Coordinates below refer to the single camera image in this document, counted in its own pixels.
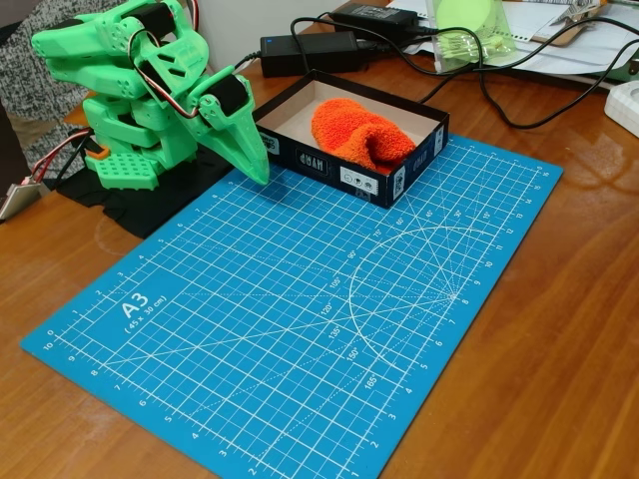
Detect black adapter mains cable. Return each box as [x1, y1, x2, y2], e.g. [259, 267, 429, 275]
[412, 17, 639, 76]

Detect white paper sheets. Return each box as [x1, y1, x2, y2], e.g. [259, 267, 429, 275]
[386, 0, 639, 77]

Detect white plastic device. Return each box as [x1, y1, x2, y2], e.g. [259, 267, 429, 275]
[603, 82, 639, 140]

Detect slim black power adapter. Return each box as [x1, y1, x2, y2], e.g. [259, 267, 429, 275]
[328, 2, 420, 33]

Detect orange fuzzy sock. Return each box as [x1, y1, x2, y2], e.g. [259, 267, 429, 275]
[310, 98, 417, 178]

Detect blue A3 cutting mat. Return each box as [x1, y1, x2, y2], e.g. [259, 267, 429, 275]
[19, 134, 564, 479]

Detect silver controller board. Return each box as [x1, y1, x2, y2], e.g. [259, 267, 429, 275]
[0, 181, 47, 222]

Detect grey knit fabric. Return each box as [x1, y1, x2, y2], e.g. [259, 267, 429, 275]
[0, 0, 101, 174]

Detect clear green plastic cup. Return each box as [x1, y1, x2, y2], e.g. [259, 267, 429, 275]
[428, 0, 517, 75]

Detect wooden clipboard with metal clip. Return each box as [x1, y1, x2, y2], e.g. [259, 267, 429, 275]
[531, 0, 609, 48]

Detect dark blue cardboard box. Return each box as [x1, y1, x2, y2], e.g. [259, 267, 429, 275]
[252, 69, 450, 210]

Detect arm servo wire bundle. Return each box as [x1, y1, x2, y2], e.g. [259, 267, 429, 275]
[124, 0, 201, 120]

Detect long looping black cable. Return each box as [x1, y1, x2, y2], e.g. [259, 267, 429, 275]
[291, 16, 639, 131]

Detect red and black wires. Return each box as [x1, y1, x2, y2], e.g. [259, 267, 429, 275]
[29, 127, 95, 185]

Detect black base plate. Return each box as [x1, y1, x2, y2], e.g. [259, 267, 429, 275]
[55, 149, 236, 240]

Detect large black power adapter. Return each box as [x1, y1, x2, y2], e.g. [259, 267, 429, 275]
[259, 30, 374, 79]

